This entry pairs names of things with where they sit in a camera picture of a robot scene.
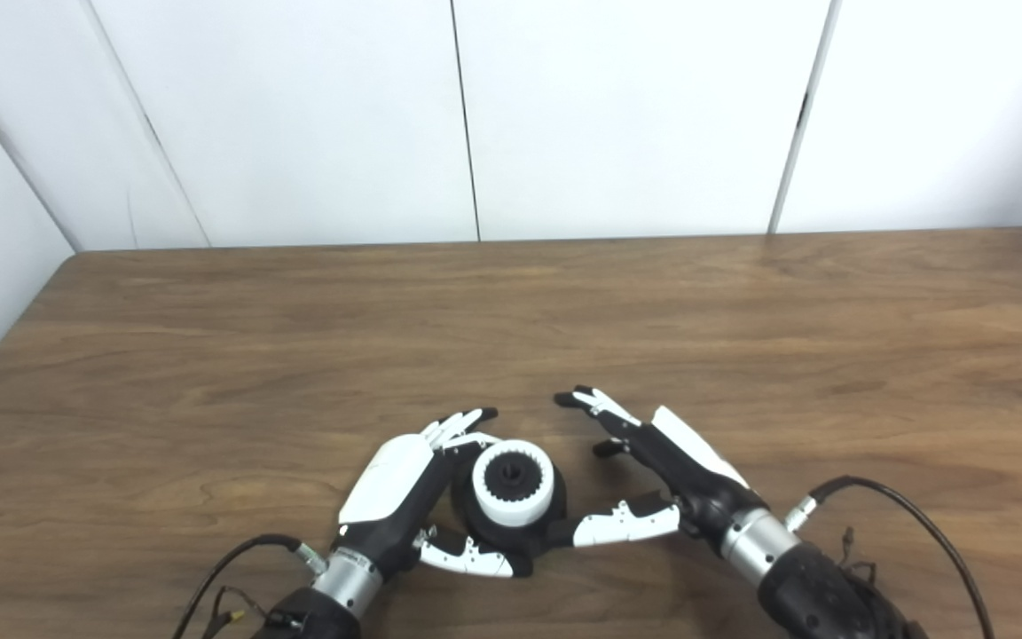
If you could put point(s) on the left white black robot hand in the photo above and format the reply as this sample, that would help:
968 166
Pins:
387 488

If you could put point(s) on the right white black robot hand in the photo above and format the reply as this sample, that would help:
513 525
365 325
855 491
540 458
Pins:
697 479

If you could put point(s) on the round black stepped part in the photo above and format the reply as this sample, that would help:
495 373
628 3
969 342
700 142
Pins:
513 477

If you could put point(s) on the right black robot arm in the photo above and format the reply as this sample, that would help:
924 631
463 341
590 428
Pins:
804 586

